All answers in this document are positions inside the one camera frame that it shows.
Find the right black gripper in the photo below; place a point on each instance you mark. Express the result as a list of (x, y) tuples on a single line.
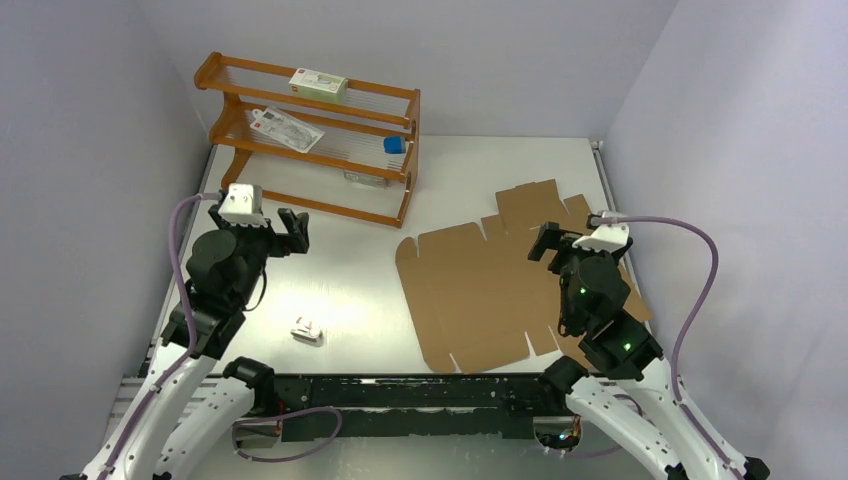
[(550, 235)]

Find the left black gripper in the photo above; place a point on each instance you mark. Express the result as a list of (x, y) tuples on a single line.
[(294, 226)]

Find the brown cardboard box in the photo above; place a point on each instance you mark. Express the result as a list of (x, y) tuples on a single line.
[(476, 302)]

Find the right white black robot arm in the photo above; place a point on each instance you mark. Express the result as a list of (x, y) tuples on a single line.
[(664, 431)]

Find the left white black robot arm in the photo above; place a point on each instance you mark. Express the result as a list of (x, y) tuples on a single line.
[(219, 246)]

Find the small grey product box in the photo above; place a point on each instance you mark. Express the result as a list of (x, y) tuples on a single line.
[(366, 179)]

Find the white green product box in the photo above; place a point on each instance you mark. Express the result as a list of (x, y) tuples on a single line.
[(318, 86)]

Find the orange wooden shelf rack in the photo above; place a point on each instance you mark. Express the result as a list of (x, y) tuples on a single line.
[(353, 140)]

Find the clear plastic packaged item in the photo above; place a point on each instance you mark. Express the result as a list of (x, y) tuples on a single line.
[(285, 129)]

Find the small white red package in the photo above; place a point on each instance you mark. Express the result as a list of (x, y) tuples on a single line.
[(307, 330)]

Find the small blue block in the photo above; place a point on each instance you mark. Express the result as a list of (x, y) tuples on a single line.
[(395, 145)]

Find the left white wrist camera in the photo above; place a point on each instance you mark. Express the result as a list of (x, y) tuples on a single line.
[(242, 205)]

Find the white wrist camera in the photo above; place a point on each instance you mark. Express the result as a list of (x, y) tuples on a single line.
[(242, 205), (607, 233)]

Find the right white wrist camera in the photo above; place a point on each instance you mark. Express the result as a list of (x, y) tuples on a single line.
[(607, 233)]

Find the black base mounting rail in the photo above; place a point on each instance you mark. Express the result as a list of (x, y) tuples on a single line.
[(510, 405)]

